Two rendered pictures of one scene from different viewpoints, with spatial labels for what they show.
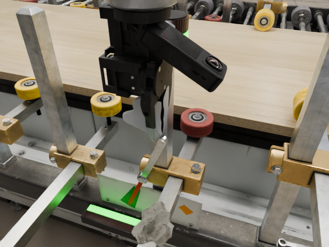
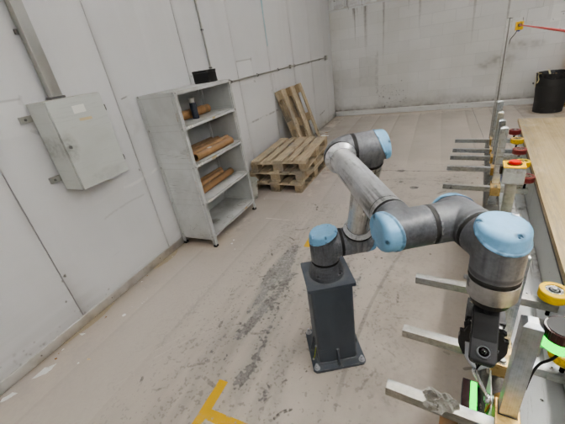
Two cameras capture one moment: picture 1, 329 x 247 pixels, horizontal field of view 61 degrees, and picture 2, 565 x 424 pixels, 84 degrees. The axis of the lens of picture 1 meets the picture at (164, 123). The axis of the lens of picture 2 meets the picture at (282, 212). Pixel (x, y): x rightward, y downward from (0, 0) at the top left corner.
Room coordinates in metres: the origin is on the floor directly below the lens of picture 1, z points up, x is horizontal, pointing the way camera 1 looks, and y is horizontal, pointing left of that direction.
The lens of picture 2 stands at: (0.10, -0.52, 1.70)
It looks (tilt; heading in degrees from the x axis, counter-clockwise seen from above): 26 degrees down; 104
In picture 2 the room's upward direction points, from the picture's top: 9 degrees counter-clockwise
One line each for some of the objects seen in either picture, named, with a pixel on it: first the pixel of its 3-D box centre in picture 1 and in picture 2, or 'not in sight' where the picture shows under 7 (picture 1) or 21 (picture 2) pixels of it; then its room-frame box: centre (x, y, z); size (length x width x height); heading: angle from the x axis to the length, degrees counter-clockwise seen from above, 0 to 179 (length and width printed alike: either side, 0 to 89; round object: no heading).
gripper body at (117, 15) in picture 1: (139, 50); (486, 314); (0.37, 0.03, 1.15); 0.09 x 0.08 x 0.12; 70
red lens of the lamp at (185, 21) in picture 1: (171, 21); (562, 331); (0.48, -0.01, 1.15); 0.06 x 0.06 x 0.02
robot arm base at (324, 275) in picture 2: not in sight; (325, 265); (-0.06, 0.87, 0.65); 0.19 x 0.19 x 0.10
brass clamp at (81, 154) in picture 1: (77, 158); (500, 352); (0.52, 0.22, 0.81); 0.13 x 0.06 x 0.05; 70
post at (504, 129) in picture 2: not in sight; (498, 166); (0.94, 1.42, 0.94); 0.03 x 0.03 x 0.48; 70
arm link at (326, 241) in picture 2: not in sight; (325, 243); (-0.05, 0.88, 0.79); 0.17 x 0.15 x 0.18; 16
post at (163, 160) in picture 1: (162, 141); (511, 394); (0.44, 0.00, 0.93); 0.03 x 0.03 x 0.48; 70
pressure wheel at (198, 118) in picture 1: (196, 133); not in sight; (0.56, -0.08, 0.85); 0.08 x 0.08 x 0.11
